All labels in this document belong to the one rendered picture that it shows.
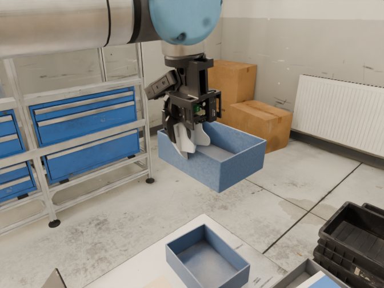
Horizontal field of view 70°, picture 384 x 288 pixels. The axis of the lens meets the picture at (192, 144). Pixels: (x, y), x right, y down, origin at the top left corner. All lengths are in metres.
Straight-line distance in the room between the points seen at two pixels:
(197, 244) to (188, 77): 0.62
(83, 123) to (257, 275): 1.53
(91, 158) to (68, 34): 1.91
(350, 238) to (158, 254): 0.87
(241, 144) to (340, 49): 2.56
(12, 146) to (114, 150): 0.68
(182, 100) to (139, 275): 0.58
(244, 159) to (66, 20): 0.42
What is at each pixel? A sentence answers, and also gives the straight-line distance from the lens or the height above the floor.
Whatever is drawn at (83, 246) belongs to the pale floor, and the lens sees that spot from 2.03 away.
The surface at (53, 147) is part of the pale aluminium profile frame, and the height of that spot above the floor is 0.60.
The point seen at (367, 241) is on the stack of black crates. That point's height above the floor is 0.49.
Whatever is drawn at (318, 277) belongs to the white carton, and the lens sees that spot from 0.67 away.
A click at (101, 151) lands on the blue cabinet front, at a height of 0.44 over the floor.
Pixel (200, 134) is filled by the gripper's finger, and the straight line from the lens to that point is 0.54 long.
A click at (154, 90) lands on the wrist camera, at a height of 1.25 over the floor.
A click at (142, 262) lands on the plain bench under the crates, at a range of 0.91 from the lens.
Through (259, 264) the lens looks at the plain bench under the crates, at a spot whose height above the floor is 0.70.
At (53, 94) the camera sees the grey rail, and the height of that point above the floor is 0.93.
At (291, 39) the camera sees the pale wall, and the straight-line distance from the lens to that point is 3.36.
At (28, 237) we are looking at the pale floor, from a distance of 2.25.
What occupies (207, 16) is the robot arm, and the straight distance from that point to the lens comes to 0.28.
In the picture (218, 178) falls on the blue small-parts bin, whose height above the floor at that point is 1.10.
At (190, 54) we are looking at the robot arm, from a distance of 0.45.
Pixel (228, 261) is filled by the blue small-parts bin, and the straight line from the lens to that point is 0.89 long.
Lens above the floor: 1.38
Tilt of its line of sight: 26 degrees down
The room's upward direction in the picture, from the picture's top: straight up
